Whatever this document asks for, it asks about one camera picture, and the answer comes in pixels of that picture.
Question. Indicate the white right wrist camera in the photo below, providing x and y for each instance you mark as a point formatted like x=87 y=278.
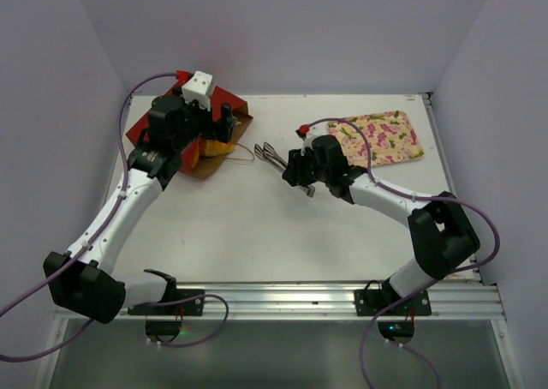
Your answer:
x=307 y=133

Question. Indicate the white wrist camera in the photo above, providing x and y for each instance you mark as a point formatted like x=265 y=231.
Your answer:
x=307 y=133
x=199 y=88

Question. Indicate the red paper bag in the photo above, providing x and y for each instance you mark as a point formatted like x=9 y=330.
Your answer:
x=222 y=99

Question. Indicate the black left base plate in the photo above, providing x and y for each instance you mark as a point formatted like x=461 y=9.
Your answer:
x=183 y=302

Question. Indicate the aluminium frame rail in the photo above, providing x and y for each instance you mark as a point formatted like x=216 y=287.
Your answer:
x=450 y=300

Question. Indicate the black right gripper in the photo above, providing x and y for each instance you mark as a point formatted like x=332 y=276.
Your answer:
x=295 y=167

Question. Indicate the fake croissant bread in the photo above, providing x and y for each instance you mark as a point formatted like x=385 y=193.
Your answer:
x=202 y=148

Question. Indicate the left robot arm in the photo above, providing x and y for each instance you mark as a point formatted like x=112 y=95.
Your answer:
x=81 y=279

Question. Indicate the floral rectangular tray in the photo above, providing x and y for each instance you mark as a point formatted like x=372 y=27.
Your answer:
x=390 y=134

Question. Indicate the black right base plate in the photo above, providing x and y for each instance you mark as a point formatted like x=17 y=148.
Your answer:
x=375 y=296

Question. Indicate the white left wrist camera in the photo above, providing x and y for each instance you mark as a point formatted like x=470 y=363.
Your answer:
x=199 y=88

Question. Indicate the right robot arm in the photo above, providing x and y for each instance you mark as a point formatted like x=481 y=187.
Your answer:
x=441 y=234

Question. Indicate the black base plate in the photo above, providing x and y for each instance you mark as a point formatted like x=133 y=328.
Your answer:
x=375 y=296
x=183 y=302

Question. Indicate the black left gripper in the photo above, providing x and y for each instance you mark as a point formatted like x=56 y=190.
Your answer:
x=220 y=131

